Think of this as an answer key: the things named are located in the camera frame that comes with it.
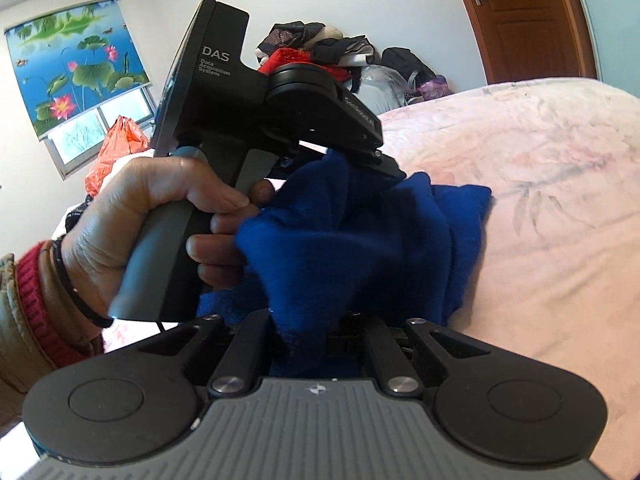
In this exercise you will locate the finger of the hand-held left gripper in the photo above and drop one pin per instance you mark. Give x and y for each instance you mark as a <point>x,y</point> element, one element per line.
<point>361,130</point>

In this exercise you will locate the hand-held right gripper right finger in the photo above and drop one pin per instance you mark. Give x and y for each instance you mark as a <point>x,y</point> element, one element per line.
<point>381,357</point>

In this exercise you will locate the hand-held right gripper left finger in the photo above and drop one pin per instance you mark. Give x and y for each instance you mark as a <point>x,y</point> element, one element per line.
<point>250,342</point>

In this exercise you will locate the blue rhinestone sweater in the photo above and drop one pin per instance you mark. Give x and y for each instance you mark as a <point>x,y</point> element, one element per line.
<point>360,245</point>

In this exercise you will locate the person's left forearm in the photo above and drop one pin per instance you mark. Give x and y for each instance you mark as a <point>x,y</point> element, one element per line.
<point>30,340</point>

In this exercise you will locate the pile of dark clothes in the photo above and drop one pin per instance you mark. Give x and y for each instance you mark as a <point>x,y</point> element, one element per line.
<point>320,40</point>

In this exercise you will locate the person's left hand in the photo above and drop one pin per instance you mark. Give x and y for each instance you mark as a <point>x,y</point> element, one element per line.
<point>110,220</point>

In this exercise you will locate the clear plastic bag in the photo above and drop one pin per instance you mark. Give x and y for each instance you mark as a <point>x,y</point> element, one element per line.
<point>385,90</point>

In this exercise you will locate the red garment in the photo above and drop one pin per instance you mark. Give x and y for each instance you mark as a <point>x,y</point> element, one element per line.
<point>280,58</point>

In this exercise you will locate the black backpack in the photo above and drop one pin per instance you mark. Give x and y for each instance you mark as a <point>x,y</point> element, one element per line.
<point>405,67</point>

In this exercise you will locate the purple bag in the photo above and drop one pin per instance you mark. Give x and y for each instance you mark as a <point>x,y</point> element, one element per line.
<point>434,89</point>

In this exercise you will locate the orange plastic bag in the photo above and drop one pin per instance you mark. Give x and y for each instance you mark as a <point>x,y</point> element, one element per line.
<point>117,147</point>

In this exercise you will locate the window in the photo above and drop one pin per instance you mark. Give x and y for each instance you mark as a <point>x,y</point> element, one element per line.
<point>85,135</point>

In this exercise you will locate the lotus print roller blind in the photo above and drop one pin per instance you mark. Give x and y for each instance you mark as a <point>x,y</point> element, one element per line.
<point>75,70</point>

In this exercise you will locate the black wrist band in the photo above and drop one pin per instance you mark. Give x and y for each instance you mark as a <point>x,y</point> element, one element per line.
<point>70,287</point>

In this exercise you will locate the black cloth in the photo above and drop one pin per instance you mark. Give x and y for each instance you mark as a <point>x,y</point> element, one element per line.
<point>77,215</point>

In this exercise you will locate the brown wooden door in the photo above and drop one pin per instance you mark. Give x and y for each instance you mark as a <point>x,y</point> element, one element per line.
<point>525,20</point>

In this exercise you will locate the pink floral bed sheet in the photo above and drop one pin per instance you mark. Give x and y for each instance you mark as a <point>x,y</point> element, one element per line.
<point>550,220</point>

